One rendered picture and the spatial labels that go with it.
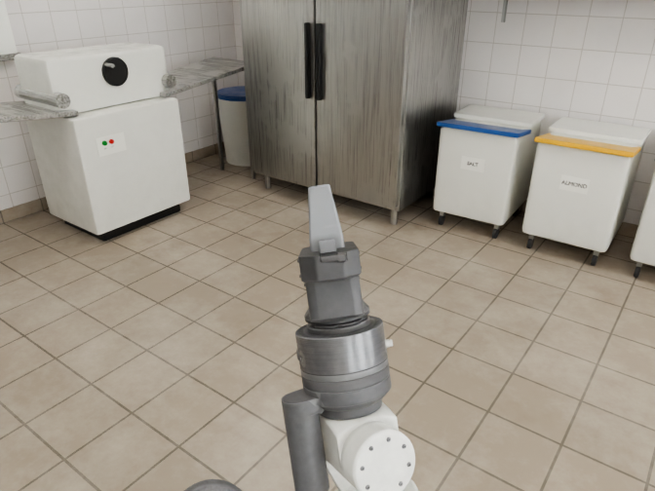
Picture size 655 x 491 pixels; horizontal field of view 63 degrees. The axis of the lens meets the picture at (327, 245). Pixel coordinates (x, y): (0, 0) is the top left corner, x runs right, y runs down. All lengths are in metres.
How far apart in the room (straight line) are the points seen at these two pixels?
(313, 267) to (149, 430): 1.98
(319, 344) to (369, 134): 3.26
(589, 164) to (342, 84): 1.63
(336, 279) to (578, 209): 3.17
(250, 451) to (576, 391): 1.44
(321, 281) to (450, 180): 3.35
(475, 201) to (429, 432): 1.91
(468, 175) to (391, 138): 0.58
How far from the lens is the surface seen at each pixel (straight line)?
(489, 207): 3.76
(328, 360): 0.50
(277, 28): 4.08
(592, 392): 2.71
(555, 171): 3.55
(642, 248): 3.61
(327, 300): 0.49
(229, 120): 5.12
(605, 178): 3.50
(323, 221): 0.50
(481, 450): 2.30
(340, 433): 0.53
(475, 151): 3.68
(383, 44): 3.57
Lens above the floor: 1.65
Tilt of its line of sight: 27 degrees down
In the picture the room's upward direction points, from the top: straight up
